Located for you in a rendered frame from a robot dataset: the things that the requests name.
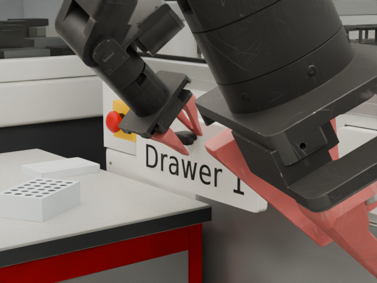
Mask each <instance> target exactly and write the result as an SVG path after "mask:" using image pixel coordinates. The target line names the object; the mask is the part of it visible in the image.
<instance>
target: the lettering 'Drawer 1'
mask: <svg viewBox="0 0 377 283"><path fill-rule="evenodd" d="M148 147H151V148H153V149H154V152H155V164H154V165H149V164H148ZM164 157H167V154H164V155H163V154H162V153H161V171H163V158H164ZM171 158H173V159H175V161H176V164H175V163H171V164H170V165H169V171H170V173H171V174H172V175H175V174H176V175H177V176H178V160H177V158H176V157H174V156H170V157H169V159H171ZM157 163H158V154H157V150H156V148H155V147H154V146H152V145H149V144H146V166H147V167H150V168H154V167H156V166H157ZM196 165H197V163H196V162H195V164H194V170H193V174H192V169H191V162H190V161H188V162H187V168H186V171H185V165H184V160H183V159H182V167H183V174H184V178H187V173H188V170H189V167H190V174H191V179H192V180H194V177H195V171H196ZM171 166H176V171H175V172H172V171H171ZM204 167H206V168H207V169H208V173H204V172H202V169H203V168H204ZM219 171H220V172H222V169H217V168H214V186H215V187H217V173H218V172H219ZM199 175H200V180H201V181H202V183H204V184H206V185H209V184H210V182H205V181H204V180H203V178H202V175H206V176H210V177H211V173H210V168H209V167H208V166H207V165H202V166H201V167H200V172H199ZM233 192H234V193H238V194H242V195H244V192H242V191H240V179H239V178H237V190H235V189H234V190H233Z"/></svg>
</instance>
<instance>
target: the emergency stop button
mask: <svg viewBox="0 0 377 283"><path fill-rule="evenodd" d="M121 120H122V117H121V116H120V115H119V113H118V112H116V111H110V112H109V113H108V114H107V116H106V119H105V123H106V126H107V128H108V130H109V131H110V132H112V133H117V132H119V131H120V128H119V127H118V125H119V123H120V122H121Z"/></svg>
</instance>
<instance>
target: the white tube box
mask: <svg viewBox="0 0 377 283"><path fill-rule="evenodd" d="M80 203H81V200H80V181H71V180H60V179H48V178H41V177H36V178H34V179H32V180H29V181H27V182H24V183H22V184H19V185H16V186H14V187H12V188H9V189H7V190H4V191H2V192H0V217H2V218H11V219H17V220H27V221H36V222H44V221H46V220H48V219H50V218H52V217H54V216H56V215H58V214H60V213H62V212H64V211H66V210H68V209H70V208H72V207H74V206H76V205H78V204H80Z"/></svg>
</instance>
